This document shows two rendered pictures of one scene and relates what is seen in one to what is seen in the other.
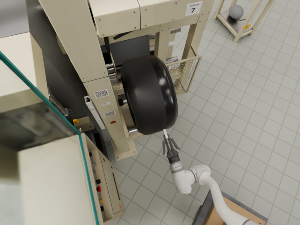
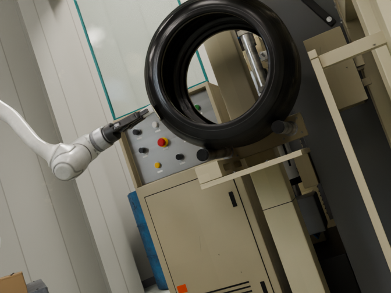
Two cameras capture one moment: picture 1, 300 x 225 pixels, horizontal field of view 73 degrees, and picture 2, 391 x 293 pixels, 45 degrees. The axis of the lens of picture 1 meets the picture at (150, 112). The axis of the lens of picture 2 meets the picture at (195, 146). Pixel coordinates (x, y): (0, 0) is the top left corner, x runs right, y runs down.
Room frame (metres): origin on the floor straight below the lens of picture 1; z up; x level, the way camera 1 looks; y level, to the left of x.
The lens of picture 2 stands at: (1.64, -1.43, 0.80)
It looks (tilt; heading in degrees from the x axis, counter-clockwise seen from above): 5 degrees up; 129
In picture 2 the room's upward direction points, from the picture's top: 19 degrees counter-clockwise
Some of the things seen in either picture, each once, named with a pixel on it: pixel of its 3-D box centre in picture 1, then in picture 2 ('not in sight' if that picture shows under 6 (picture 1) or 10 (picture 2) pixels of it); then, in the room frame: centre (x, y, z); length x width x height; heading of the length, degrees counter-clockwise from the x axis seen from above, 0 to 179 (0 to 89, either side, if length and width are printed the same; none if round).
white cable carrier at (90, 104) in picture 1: (97, 114); not in sight; (0.52, 0.36, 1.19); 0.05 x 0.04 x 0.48; 21
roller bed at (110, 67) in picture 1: (103, 72); (336, 72); (0.97, 0.41, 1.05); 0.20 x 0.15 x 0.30; 111
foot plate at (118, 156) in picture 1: (123, 147); not in sight; (0.58, 0.30, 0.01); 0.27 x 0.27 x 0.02; 21
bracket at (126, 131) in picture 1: (122, 117); (258, 140); (0.63, 0.23, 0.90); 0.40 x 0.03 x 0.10; 21
